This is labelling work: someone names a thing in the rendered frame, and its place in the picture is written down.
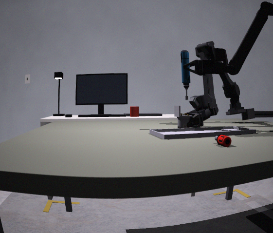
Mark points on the dark blue electric nut driver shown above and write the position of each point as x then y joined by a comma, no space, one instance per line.
185,73

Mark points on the white shallow rectangular tray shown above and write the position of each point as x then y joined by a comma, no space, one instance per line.
200,132

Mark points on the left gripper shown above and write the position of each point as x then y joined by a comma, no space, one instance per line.
199,69

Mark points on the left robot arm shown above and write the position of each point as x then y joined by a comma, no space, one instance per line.
235,64

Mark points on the grey and white l-shaped bracket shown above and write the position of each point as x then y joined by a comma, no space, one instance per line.
177,112

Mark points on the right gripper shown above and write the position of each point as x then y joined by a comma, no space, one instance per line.
196,121

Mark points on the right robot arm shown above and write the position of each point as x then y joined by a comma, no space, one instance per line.
231,90

